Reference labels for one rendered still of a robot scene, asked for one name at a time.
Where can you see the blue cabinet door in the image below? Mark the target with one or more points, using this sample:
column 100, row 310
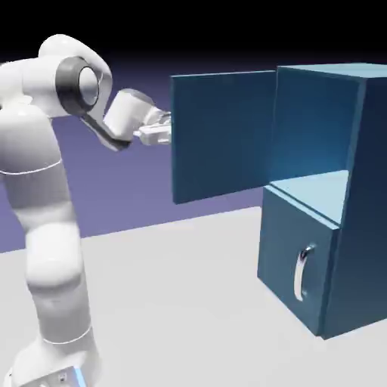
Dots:
column 222, row 136
column 290, row 257

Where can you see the blue closed cabinet door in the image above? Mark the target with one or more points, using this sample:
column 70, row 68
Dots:
column 290, row 257

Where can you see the blue cabinet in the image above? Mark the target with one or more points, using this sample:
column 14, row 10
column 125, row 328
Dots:
column 356, row 211

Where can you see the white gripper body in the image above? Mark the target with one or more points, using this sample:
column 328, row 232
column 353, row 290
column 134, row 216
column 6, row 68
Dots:
column 155, row 134

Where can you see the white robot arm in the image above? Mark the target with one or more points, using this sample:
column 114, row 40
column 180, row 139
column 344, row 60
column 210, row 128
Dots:
column 42, row 187

